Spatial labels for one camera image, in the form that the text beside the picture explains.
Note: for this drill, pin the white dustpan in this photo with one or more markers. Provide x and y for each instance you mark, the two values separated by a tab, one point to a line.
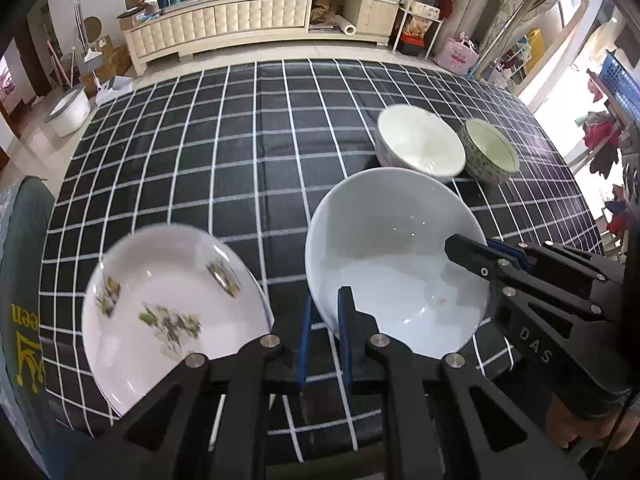
115	90

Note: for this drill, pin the white metal shelf rack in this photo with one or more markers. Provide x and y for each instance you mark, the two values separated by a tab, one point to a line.
425	5

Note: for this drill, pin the cream white bowl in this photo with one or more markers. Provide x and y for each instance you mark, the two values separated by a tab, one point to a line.
415	135

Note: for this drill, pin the pink bag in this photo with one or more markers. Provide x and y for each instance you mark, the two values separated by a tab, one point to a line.
456	55

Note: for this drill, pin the small white plate green print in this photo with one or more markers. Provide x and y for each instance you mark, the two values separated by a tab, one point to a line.
140	270

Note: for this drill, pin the grey printed seat cover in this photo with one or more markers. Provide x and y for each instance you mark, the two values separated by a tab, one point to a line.
25	285

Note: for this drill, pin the white mop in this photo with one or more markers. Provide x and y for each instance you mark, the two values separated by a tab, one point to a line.
82	20

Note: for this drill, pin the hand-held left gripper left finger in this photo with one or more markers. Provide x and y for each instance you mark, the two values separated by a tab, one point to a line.
305	345

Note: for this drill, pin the cardboard box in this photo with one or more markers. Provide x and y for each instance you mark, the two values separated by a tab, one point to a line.
112	57

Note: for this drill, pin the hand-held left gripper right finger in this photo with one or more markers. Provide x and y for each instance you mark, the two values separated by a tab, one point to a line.
346	330

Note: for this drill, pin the cream TV cabinet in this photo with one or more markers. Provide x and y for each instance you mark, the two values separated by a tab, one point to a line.
225	20

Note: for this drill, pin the green patterned bowl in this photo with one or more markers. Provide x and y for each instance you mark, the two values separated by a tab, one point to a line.
492	147

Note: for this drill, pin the brown round wall disc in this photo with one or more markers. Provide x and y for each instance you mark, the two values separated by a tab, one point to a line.
92	26

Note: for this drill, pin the person's right hand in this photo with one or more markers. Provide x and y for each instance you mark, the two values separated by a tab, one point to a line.
570	425

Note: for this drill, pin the red hanging clothes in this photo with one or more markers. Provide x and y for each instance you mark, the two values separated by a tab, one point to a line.
600	135

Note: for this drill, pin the black checked tablecloth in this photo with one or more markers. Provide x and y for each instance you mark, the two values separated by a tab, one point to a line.
200	160

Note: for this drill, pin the white paper roll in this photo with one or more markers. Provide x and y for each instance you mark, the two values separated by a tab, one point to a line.
346	25

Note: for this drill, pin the white bowl blue red pattern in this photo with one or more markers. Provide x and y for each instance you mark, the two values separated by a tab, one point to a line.
380	240

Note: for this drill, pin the white mop bucket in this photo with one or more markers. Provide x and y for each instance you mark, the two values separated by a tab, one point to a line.
67	110

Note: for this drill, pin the brown wooden door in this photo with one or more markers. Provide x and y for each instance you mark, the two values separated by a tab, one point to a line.
15	75

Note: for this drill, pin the clothes drying rack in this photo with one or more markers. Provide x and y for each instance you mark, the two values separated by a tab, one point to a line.
615	195

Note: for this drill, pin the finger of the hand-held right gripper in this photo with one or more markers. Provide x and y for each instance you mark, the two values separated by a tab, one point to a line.
565	265
470	255

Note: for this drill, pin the cream oval floor mirror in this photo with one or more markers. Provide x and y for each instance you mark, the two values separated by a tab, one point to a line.
560	5

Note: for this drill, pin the blue plastic basket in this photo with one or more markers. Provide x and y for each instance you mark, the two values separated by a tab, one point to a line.
622	85

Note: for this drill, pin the beige patterned curtain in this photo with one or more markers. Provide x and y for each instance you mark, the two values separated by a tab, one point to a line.
510	5

